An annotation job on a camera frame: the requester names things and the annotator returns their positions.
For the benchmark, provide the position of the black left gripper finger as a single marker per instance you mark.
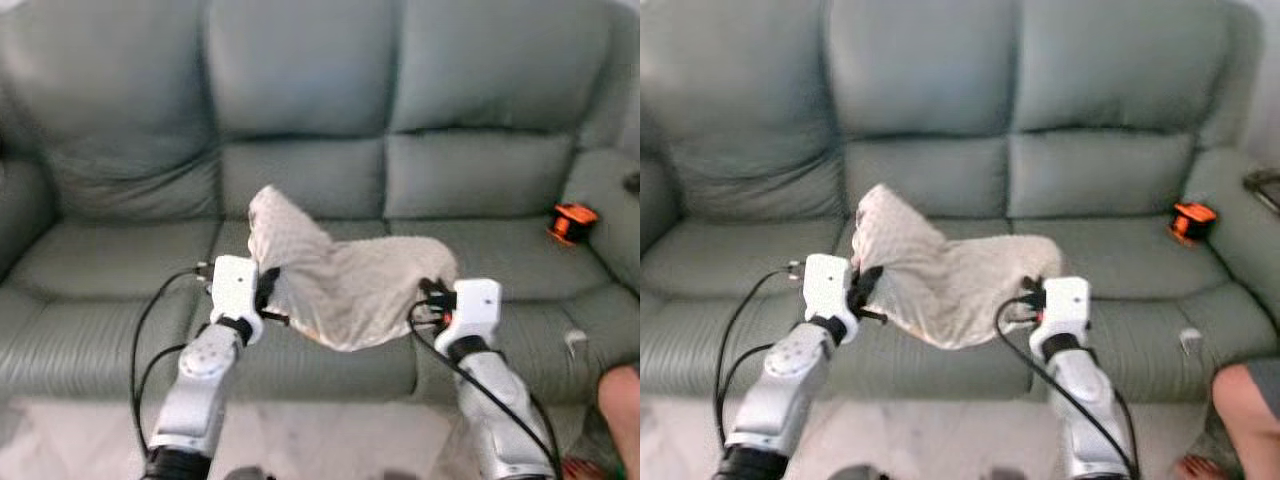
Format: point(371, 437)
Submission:
point(868, 277)
point(271, 278)

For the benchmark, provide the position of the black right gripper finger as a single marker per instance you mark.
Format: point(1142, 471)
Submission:
point(1029, 285)
point(432, 287)

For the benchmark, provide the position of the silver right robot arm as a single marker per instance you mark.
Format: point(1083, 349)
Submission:
point(1085, 420)
point(500, 420)

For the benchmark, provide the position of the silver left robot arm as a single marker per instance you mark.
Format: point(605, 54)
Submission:
point(200, 390)
point(785, 390)

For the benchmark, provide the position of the grey green leather sofa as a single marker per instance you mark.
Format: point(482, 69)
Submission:
point(300, 100)
point(930, 100)

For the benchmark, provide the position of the orange and black spool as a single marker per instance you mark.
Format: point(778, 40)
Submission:
point(572, 223)
point(1193, 222)

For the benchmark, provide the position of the grey left robot leg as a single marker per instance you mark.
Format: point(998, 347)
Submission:
point(250, 473)
point(855, 473)

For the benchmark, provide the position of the person's bare leg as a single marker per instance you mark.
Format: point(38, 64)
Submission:
point(1245, 430)
point(622, 420)

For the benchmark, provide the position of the person's foot red nails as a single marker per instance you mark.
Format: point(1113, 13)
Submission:
point(1198, 468)
point(582, 469)

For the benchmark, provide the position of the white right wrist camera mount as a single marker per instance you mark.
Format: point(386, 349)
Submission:
point(1062, 308)
point(472, 310)

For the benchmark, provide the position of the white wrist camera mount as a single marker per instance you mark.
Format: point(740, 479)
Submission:
point(827, 286)
point(472, 310)
point(234, 288)
point(1062, 308)

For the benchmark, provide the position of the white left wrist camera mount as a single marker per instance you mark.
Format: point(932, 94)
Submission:
point(234, 288)
point(827, 286)

